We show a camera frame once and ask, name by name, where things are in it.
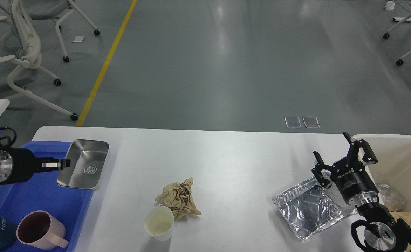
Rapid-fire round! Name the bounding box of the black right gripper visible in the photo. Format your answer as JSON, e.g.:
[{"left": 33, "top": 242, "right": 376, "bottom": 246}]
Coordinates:
[{"left": 311, "top": 132, "right": 379, "bottom": 205}]

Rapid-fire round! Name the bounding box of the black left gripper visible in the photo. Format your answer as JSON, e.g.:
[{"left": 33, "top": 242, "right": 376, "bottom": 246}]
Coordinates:
[{"left": 0, "top": 148, "right": 71, "bottom": 184}]

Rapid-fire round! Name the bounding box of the stainless steel tray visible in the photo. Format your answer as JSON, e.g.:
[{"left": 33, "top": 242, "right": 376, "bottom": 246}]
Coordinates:
[{"left": 57, "top": 139, "right": 110, "bottom": 190}]

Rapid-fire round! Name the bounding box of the aluminium foil container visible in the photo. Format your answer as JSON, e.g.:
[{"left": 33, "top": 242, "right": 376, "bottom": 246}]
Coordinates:
[{"left": 272, "top": 177, "right": 357, "bottom": 243}]

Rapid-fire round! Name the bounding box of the pink HOME mug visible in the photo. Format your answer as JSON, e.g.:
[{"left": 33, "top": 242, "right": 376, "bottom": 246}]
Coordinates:
[{"left": 16, "top": 210, "right": 69, "bottom": 250}]

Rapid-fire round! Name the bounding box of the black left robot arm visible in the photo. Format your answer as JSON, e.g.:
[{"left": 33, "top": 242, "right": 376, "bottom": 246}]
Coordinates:
[{"left": 0, "top": 127, "right": 71, "bottom": 185}]

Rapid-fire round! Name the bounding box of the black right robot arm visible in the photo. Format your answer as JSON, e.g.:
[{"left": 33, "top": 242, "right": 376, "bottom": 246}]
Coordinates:
[{"left": 311, "top": 132, "right": 411, "bottom": 252}]

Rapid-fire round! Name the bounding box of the blue plastic tray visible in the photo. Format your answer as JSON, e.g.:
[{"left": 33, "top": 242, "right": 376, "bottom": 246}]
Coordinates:
[{"left": 0, "top": 141, "right": 94, "bottom": 252}]

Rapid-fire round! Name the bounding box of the clear plastic bag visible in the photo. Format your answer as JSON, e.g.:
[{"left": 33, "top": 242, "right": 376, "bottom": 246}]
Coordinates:
[{"left": 377, "top": 183, "right": 408, "bottom": 212}]

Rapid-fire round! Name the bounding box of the beige plastic bin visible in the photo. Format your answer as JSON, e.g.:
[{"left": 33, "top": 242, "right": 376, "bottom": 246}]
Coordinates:
[{"left": 355, "top": 134, "right": 411, "bottom": 213}]

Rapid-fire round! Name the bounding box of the right floor socket plate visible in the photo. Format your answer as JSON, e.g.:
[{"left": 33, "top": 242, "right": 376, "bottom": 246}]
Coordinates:
[{"left": 302, "top": 116, "right": 320, "bottom": 128}]

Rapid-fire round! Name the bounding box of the floor socket plate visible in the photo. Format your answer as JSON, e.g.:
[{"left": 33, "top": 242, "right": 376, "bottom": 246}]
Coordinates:
[
  {"left": 284, "top": 116, "right": 302, "bottom": 129},
  {"left": 302, "top": 116, "right": 320, "bottom": 128}
]

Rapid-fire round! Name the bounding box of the left floor socket plate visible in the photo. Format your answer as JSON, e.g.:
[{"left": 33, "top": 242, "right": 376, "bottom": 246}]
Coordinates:
[{"left": 284, "top": 116, "right": 302, "bottom": 129}]

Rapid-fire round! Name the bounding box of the white office chair front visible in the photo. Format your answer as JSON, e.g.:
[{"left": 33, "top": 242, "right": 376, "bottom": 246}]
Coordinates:
[{"left": 0, "top": 0, "right": 80, "bottom": 121}]

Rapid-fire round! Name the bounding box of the cream paper cup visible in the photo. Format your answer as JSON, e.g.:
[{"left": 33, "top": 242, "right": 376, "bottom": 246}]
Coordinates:
[{"left": 143, "top": 204, "right": 175, "bottom": 242}]

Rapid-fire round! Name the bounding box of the white paper on floor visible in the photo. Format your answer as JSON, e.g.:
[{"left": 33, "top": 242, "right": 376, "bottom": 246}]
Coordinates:
[{"left": 72, "top": 36, "right": 85, "bottom": 43}]

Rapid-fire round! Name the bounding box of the crumpled brown paper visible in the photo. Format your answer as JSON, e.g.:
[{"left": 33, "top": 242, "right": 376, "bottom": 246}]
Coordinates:
[{"left": 155, "top": 177, "right": 202, "bottom": 219}]

